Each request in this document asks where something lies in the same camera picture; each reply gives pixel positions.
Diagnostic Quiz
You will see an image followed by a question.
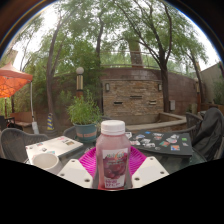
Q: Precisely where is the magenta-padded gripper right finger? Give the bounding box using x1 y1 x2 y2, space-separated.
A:
129 145 170 189

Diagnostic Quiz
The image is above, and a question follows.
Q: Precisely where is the pink drink bottle white cap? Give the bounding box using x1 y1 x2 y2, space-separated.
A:
95 119 132 191

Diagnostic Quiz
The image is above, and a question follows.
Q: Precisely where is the globe lamp post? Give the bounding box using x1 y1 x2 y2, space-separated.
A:
75 66 85 99

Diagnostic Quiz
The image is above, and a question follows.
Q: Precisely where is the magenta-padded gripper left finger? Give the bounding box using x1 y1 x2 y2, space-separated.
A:
57 146 98 189

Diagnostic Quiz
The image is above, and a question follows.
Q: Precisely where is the green plant in teal pot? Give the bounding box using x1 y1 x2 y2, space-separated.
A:
66 89 104 143

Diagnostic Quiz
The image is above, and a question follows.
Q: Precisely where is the dark chair group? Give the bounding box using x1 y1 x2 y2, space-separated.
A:
0 115 24 131

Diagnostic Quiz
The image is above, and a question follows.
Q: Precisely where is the black sticker-covered laptop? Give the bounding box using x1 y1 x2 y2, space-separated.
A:
128 130 194 158

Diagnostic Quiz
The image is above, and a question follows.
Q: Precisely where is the white cup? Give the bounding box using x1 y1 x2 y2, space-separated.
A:
31 152 64 175

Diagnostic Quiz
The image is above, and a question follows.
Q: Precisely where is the black jacket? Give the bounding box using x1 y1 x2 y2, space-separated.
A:
192 107 224 162

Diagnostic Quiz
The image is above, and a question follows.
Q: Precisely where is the blue yellow striped bollard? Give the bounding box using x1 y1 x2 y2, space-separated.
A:
46 112 55 132

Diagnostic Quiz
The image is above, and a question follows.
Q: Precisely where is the orange canopy umbrella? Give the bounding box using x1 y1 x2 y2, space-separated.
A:
0 61 40 135

